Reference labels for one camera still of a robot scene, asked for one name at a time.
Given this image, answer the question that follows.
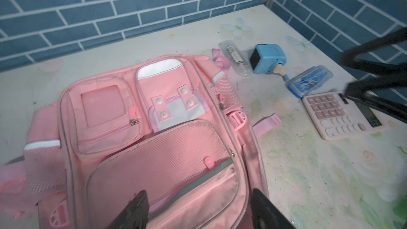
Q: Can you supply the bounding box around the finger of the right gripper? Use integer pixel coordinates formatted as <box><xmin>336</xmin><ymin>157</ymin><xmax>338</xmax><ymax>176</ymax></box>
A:
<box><xmin>344</xmin><ymin>77</ymin><xmax>407</xmax><ymax>123</ymax></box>
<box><xmin>339</xmin><ymin>28</ymin><xmax>407</xmax><ymax>75</ymax></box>

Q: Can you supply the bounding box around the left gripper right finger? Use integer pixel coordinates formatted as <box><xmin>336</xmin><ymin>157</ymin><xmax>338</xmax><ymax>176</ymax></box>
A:
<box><xmin>250</xmin><ymin>189</ymin><xmax>295</xmax><ymax>229</ymax></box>

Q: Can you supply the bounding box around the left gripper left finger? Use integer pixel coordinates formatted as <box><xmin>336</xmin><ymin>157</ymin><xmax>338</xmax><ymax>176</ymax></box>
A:
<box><xmin>107</xmin><ymin>190</ymin><xmax>149</xmax><ymax>229</ymax></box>

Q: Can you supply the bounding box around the white pink calculator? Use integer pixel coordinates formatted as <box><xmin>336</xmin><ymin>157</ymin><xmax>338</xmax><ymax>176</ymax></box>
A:
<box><xmin>302</xmin><ymin>92</ymin><xmax>386</xmax><ymax>141</ymax></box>

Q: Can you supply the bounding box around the pink student backpack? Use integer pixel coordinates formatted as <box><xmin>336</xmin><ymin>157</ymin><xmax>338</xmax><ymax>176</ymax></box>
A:
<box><xmin>1</xmin><ymin>55</ymin><xmax>281</xmax><ymax>229</ymax></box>

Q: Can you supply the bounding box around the blue geometry set case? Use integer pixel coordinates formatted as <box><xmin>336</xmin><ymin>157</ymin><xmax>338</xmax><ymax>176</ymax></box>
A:
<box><xmin>286</xmin><ymin>65</ymin><xmax>333</xmax><ymax>98</ymax></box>

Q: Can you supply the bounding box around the blue pencil sharpener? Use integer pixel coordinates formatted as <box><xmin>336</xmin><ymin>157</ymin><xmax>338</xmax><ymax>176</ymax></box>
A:
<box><xmin>249</xmin><ymin>44</ymin><xmax>289</xmax><ymax>82</ymax></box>

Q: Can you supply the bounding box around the clear plastic eraser case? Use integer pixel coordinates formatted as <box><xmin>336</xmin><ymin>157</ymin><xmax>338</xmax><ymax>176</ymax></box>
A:
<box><xmin>219</xmin><ymin>40</ymin><xmax>252</xmax><ymax>75</ymax></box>

